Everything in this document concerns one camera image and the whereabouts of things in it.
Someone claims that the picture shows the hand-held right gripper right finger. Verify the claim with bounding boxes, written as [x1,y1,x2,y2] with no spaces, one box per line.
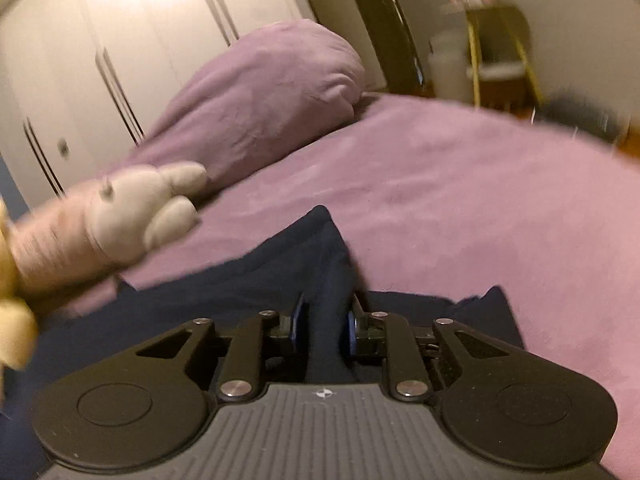
[344,295,505,404]

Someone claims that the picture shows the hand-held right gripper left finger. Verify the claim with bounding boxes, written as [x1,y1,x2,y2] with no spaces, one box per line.
[135,294,307,404]

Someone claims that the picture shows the navy zip jacket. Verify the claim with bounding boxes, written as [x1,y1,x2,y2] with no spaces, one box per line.
[0,205,526,480]

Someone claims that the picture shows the long pink plush pillow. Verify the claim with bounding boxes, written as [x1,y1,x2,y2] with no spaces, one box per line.
[7,161,209,302]

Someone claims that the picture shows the purple pillow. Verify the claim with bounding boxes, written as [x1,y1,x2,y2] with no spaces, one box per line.
[112,19,369,197]

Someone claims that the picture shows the white round stool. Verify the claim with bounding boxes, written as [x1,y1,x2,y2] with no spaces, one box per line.
[426,30,482,107]

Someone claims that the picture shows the cream plush toy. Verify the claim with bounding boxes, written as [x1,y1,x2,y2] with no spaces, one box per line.
[0,197,40,369]

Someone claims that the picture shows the dark door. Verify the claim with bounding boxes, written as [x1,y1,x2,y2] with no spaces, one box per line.
[339,0,432,97]

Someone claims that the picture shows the white side table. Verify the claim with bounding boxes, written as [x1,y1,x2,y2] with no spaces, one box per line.
[440,2,547,112]

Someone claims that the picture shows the white wardrobe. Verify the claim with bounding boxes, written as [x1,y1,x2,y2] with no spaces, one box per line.
[0,0,322,212]

